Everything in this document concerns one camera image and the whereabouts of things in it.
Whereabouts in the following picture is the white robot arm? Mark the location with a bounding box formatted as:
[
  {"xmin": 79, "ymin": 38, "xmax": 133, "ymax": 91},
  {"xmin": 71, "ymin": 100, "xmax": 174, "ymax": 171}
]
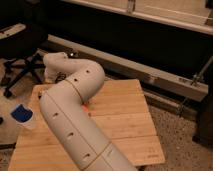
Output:
[{"xmin": 39, "ymin": 52, "xmax": 137, "ymax": 171}]

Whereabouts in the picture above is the cup with blue lid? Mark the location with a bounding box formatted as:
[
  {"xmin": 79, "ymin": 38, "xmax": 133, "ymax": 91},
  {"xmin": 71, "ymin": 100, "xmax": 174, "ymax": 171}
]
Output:
[{"xmin": 10, "ymin": 104, "xmax": 36, "ymax": 130}]

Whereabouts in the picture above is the black office chair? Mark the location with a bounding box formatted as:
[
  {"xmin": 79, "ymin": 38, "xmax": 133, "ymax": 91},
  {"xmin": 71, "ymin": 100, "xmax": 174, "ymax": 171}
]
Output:
[{"xmin": 0, "ymin": 24, "xmax": 48, "ymax": 98}]

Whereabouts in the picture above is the grey metal rail beam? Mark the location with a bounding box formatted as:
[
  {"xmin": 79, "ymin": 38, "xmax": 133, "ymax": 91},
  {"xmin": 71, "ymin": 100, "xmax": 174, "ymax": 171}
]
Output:
[{"xmin": 43, "ymin": 35, "xmax": 209, "ymax": 102}]

